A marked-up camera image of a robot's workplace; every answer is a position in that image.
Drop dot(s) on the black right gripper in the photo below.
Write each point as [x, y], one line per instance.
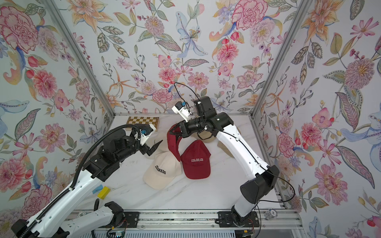
[183, 128]

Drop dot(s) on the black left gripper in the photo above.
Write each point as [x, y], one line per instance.
[146, 149]

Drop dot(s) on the tan cap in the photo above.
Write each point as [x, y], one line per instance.
[205, 136]
[224, 149]

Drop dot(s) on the cream Colorado cap front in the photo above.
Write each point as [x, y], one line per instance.
[164, 168]

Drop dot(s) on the red Colorado cap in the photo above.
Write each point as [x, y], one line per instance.
[196, 161]

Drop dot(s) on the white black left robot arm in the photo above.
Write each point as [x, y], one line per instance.
[98, 164]

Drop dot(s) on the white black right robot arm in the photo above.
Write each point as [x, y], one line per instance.
[261, 178]

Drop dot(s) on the wooden chessboard box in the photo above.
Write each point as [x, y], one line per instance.
[143, 120]

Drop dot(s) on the blue block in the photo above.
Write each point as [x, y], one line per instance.
[97, 189]

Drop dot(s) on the yellow block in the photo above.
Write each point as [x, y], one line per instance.
[103, 193]

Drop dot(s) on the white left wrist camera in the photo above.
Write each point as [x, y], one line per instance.
[146, 130]

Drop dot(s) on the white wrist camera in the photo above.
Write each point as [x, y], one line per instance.
[146, 130]
[181, 108]

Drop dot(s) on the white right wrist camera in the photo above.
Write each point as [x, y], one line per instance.
[181, 108]

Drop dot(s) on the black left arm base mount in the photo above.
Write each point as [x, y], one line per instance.
[120, 217]

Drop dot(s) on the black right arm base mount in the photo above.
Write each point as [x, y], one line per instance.
[229, 219]

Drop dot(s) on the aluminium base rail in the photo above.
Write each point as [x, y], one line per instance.
[145, 220]

